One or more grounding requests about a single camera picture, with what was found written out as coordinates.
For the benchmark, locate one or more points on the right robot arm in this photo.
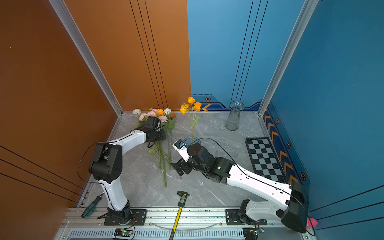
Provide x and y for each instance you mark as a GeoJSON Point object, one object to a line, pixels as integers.
{"type": "Point", "coordinates": [287, 203]}

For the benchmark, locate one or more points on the mixed flower bunch on table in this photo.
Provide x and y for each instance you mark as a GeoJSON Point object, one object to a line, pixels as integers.
{"type": "Point", "coordinates": [164, 122]}

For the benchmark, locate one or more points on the yellow black caliper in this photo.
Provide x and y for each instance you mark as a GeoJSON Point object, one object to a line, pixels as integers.
{"type": "Point", "coordinates": [183, 197]}

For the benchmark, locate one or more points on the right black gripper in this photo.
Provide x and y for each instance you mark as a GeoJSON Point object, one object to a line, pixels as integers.
{"type": "Point", "coordinates": [183, 164]}

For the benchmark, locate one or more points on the right aluminium corner post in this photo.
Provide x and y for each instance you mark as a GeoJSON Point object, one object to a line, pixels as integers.
{"type": "Point", "coordinates": [301, 23]}

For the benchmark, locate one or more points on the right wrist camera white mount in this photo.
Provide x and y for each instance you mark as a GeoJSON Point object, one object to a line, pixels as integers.
{"type": "Point", "coordinates": [181, 147]}

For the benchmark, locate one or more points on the black white checkerboard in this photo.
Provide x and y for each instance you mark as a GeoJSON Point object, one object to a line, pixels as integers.
{"type": "Point", "coordinates": [264, 159]}

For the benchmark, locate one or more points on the left aluminium corner post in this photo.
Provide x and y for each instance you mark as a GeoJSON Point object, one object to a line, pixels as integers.
{"type": "Point", "coordinates": [74, 32]}

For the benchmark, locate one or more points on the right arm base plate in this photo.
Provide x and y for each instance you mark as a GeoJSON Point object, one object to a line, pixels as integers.
{"type": "Point", "coordinates": [235, 218]}

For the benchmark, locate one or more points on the aluminium corner post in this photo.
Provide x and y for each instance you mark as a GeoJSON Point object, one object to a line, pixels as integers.
{"type": "Point", "coordinates": [301, 23]}
{"type": "Point", "coordinates": [74, 32]}

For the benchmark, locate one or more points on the right green circuit board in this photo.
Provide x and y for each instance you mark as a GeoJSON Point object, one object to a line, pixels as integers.
{"type": "Point", "coordinates": [252, 233]}

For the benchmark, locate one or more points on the pink green plush toy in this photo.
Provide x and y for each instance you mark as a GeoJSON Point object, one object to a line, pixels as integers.
{"type": "Point", "coordinates": [311, 223]}

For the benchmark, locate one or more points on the green handled screwdriver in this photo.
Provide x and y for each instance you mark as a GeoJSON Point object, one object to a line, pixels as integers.
{"type": "Point", "coordinates": [90, 208]}

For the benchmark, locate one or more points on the clear grey glass vase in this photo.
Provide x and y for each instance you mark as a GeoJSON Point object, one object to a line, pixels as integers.
{"type": "Point", "coordinates": [233, 121]}

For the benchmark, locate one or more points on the aluminium front rail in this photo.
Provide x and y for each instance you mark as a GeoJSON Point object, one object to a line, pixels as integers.
{"type": "Point", "coordinates": [196, 223]}

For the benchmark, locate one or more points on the blue purple glass vase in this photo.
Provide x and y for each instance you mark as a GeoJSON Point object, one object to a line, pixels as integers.
{"type": "Point", "coordinates": [189, 140]}

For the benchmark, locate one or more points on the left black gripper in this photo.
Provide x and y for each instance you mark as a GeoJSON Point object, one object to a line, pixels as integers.
{"type": "Point", "coordinates": [163, 135]}

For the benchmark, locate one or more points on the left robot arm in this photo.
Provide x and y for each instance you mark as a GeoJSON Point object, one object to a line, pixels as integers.
{"type": "Point", "coordinates": [107, 165]}

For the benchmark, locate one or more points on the yellow poppy flower stem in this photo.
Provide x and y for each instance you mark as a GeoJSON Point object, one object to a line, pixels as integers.
{"type": "Point", "coordinates": [191, 108]}

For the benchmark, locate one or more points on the green circuit board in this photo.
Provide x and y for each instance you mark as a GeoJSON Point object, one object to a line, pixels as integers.
{"type": "Point", "coordinates": [123, 234]}
{"type": "Point", "coordinates": [252, 233]}

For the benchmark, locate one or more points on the left green circuit board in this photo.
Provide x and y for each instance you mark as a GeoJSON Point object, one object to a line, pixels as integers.
{"type": "Point", "coordinates": [123, 234]}

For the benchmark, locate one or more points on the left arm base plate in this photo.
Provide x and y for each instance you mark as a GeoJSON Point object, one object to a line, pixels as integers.
{"type": "Point", "coordinates": [135, 217]}

